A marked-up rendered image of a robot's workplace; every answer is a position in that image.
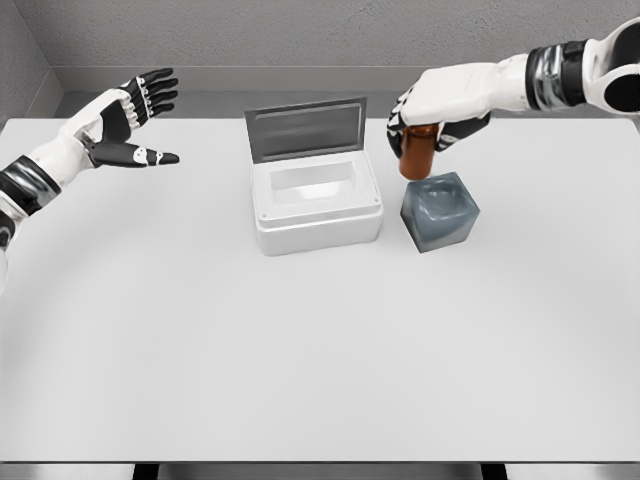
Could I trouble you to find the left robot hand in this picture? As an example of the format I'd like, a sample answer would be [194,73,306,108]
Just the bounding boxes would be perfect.
[57,67,181,169]

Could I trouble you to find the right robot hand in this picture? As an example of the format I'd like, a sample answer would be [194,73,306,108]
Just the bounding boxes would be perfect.
[384,64,504,161]

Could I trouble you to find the brown cylindrical bottle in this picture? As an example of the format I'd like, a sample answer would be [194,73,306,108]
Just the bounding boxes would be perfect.
[397,123,441,181]

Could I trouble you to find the grey cube holder block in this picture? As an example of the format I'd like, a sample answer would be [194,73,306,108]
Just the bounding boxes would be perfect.
[399,171,482,255]

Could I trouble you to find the grey hinged box lid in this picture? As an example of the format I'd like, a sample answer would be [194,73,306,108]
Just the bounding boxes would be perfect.
[243,94,369,166]

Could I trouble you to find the white open box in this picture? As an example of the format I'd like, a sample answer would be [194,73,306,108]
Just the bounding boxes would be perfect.
[249,154,385,258]

